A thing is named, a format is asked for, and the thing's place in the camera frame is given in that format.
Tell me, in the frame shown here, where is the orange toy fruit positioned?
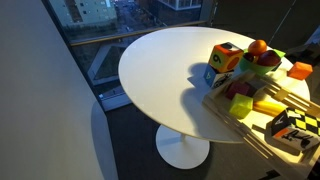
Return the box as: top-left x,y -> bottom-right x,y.
247,39 -> 268,57

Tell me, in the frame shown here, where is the wooden tray box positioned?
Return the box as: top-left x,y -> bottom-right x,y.
202,69 -> 320,180

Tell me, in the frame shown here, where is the thin dark pole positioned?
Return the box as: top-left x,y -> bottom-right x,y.
268,0 -> 298,48

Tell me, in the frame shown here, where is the red toy apple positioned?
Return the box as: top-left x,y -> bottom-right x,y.
256,49 -> 282,67

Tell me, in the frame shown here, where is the yellow toy banana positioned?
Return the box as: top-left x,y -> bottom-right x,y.
252,99 -> 288,118

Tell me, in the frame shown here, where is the yellow-green toy block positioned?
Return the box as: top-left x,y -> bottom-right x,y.
228,93 -> 254,120

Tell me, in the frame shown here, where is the dark red toy plum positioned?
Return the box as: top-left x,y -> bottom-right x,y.
243,51 -> 256,64

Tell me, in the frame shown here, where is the grey toy block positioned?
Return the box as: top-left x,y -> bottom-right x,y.
248,78 -> 268,98

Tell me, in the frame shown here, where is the white table pedestal base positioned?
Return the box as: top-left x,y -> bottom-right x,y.
155,124 -> 211,170

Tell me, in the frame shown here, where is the green bowl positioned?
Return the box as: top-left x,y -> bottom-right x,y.
238,49 -> 283,76

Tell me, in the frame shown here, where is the orange printed soft cube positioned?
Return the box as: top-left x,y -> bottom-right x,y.
208,41 -> 245,74

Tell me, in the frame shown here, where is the pink toy block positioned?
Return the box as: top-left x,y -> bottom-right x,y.
225,80 -> 256,101

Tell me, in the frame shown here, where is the orange toy block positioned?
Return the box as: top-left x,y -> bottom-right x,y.
287,61 -> 314,81

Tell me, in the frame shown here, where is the window railing bar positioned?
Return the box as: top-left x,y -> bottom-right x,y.
69,19 -> 208,47

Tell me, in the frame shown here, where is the black yellow checkered soft cube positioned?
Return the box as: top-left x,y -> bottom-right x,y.
270,107 -> 320,152

